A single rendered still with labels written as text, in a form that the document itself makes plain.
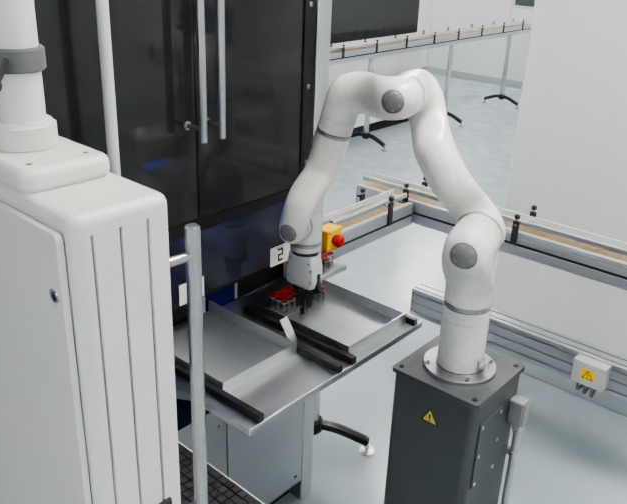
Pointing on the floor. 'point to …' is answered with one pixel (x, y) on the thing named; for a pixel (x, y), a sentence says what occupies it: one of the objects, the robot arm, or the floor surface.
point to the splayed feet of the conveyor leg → (345, 434)
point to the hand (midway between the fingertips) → (304, 299)
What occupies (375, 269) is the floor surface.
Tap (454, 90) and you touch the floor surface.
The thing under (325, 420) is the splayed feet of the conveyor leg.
